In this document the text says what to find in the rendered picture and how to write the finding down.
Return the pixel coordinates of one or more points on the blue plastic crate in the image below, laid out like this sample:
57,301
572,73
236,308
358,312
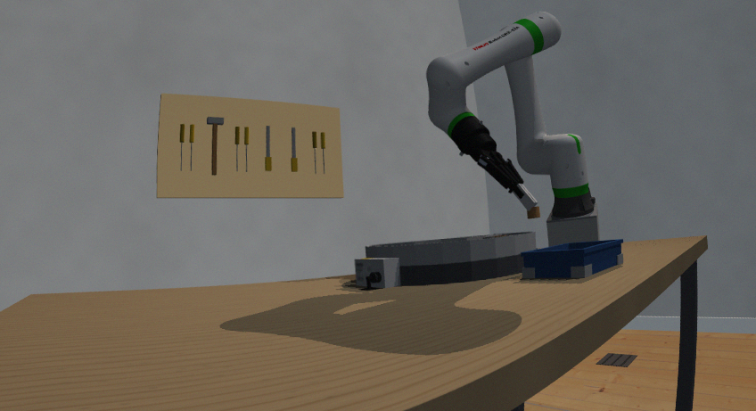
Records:
561,261

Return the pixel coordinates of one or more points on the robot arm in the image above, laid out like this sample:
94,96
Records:
561,156

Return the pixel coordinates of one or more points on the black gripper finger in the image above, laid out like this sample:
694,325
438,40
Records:
506,179
514,173

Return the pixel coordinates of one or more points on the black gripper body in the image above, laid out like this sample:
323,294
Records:
482,144

